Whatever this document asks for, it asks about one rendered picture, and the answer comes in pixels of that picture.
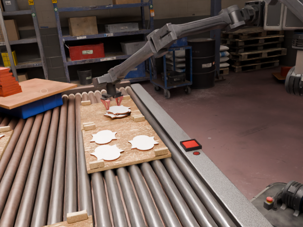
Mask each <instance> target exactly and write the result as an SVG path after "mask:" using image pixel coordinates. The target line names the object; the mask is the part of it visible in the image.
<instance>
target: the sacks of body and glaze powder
mask: <svg viewBox="0 0 303 227"><path fill-rule="evenodd" d="M228 49H229V48H228V47H227V46H223V45H220V71H221V73H220V75H226V74H229V73H228V72H229V68H228V66H229V64H228V63H226V62H225V61H227V60H229V58H228V57H227V56H228V55H229V53H228V52H227V50H228ZM165 57H166V58H167V59H166V71H167V72H168V71H173V70H174V69H173V51H169V52H168V53H166V54H165ZM175 70H176V71H177V72H180V73H184V74H185V50H176V51H175Z"/></svg>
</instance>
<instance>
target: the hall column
mask: <svg viewBox="0 0 303 227"><path fill-rule="evenodd" d="M220 11H221V0H211V17H214V16H217V15H219V14H218V13H219V12H220ZM210 38H215V39H216V49H215V55H216V56H215V82H216V81H223V80H226V79H225V78H223V76H222V77H220V29H214V30H210Z"/></svg>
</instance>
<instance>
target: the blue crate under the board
mask: <svg viewBox="0 0 303 227"><path fill-rule="evenodd" d="M61 93H62V92H61ZM61 93H58V94H55V95H51V96H48V97H46V98H43V99H40V100H36V101H34V102H31V103H28V104H24V105H21V106H19V107H16V108H13V109H6V108H3V107H0V112H2V113H5V114H9V115H12V116H15V117H18V118H22V119H26V118H28V117H31V116H34V115H36V114H39V113H42V112H45V111H47V110H50V109H53V108H55V107H58V106H61V105H63V101H62V96H61Z"/></svg>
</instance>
